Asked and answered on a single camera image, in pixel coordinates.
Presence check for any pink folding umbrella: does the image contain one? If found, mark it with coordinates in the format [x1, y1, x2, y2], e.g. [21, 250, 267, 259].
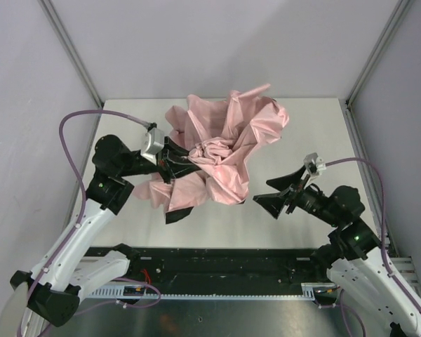
[133, 84, 289, 223]

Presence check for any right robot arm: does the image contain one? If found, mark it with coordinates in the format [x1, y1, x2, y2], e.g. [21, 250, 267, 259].
[253, 167, 421, 336]

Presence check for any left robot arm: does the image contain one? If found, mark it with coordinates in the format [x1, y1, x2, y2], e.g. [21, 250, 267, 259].
[10, 135, 199, 327]

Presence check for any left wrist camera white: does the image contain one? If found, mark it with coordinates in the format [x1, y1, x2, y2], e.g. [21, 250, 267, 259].
[140, 123, 165, 164]

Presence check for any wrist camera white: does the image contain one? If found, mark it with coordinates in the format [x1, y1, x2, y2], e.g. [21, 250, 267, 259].
[140, 123, 165, 164]
[303, 152, 326, 177]

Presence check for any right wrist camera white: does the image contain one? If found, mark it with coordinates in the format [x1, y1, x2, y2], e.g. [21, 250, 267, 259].
[303, 152, 326, 177]

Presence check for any grey cable duct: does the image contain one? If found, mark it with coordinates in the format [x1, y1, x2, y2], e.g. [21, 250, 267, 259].
[86, 282, 339, 301]

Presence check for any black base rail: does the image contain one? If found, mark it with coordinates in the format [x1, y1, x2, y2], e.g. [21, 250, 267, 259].
[83, 245, 348, 296]

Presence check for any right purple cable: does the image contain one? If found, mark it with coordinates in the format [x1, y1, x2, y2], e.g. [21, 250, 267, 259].
[319, 157, 421, 337]

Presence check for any aluminium frame post left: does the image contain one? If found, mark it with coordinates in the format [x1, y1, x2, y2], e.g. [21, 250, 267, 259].
[37, 0, 104, 107]

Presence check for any aluminium frame post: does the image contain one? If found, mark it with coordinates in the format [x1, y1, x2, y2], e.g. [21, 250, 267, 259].
[345, 0, 415, 108]
[37, 0, 104, 107]

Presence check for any aluminium frame post right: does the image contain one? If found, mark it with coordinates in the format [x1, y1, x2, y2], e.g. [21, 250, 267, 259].
[345, 0, 415, 108]

